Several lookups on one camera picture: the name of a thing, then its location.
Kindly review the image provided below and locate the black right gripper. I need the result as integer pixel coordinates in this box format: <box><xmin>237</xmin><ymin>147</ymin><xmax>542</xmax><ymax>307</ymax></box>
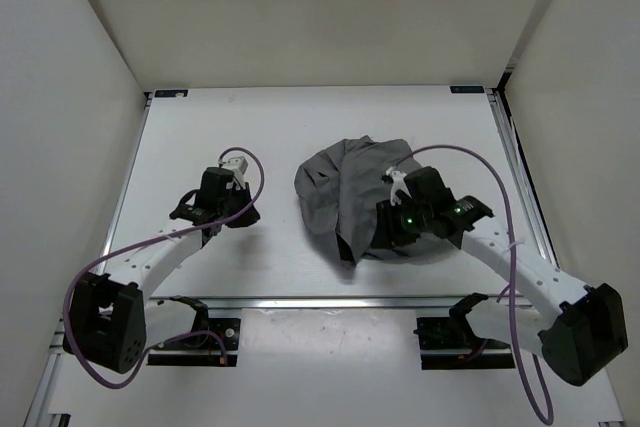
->
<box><xmin>369</xmin><ymin>196</ymin><xmax>432</xmax><ymax>249</ymax></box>

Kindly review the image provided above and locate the grey pleated skirt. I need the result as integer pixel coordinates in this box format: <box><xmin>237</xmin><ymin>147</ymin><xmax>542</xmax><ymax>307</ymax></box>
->
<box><xmin>294</xmin><ymin>136</ymin><xmax>445</xmax><ymax>272</ymax></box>

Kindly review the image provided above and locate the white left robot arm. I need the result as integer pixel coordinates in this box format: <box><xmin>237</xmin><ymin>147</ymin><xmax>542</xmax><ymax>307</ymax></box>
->
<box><xmin>63</xmin><ymin>156</ymin><xmax>260</xmax><ymax>374</ymax></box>

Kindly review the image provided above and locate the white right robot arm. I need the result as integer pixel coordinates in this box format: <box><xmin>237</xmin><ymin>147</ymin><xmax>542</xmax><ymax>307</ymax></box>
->
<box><xmin>372</xmin><ymin>167</ymin><xmax>628</xmax><ymax>386</ymax></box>

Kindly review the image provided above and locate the blue label left corner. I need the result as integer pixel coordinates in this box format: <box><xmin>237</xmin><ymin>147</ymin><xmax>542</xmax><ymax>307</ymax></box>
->
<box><xmin>153</xmin><ymin>89</ymin><xmax>189</xmax><ymax>98</ymax></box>

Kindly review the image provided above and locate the blue label corner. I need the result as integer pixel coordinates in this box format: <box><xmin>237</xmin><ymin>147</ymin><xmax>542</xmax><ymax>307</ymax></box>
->
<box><xmin>450</xmin><ymin>85</ymin><xmax>485</xmax><ymax>94</ymax></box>
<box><xmin>153</xmin><ymin>89</ymin><xmax>189</xmax><ymax>98</ymax></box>

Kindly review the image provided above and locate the blue label right corner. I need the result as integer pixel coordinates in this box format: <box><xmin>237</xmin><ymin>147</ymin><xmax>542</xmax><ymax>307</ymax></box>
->
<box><xmin>450</xmin><ymin>85</ymin><xmax>485</xmax><ymax>94</ymax></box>

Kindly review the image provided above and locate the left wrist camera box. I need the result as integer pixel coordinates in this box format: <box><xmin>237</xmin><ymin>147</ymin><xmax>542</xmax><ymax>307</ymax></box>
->
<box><xmin>219</xmin><ymin>156</ymin><xmax>248</xmax><ymax>189</ymax></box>

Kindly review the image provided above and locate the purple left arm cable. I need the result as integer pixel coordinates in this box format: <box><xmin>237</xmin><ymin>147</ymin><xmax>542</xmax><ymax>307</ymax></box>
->
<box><xmin>64</xmin><ymin>147</ymin><xmax>266</xmax><ymax>390</ymax></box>

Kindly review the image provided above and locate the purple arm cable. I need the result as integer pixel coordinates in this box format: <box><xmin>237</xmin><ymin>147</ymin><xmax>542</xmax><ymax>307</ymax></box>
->
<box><xmin>389</xmin><ymin>144</ymin><xmax>555</xmax><ymax>423</ymax></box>
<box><xmin>64</xmin><ymin>147</ymin><xmax>266</xmax><ymax>390</ymax></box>

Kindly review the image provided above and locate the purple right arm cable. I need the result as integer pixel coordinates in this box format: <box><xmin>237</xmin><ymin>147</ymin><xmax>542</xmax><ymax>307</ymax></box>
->
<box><xmin>389</xmin><ymin>144</ymin><xmax>555</xmax><ymax>423</ymax></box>

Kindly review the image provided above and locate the aluminium frame rail right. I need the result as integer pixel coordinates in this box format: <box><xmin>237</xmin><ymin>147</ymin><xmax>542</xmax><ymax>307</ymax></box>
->
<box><xmin>489</xmin><ymin>88</ymin><xmax>574</xmax><ymax>308</ymax></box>

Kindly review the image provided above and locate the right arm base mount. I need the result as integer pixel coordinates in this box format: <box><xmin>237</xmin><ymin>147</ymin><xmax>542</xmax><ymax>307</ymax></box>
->
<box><xmin>413</xmin><ymin>293</ymin><xmax>515</xmax><ymax>371</ymax></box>

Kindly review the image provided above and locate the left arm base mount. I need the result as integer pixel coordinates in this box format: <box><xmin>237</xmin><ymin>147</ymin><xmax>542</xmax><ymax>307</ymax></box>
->
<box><xmin>145</xmin><ymin>296</ymin><xmax>241</xmax><ymax>368</ymax></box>

